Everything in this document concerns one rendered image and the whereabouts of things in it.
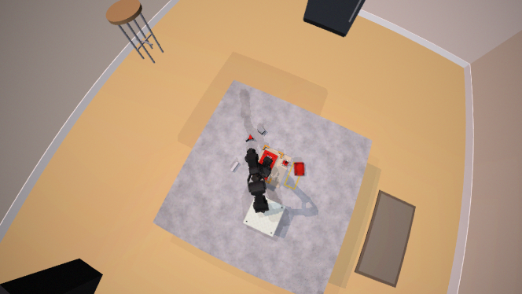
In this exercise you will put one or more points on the red hollow shell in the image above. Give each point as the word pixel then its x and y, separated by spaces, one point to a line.
pixel 299 169

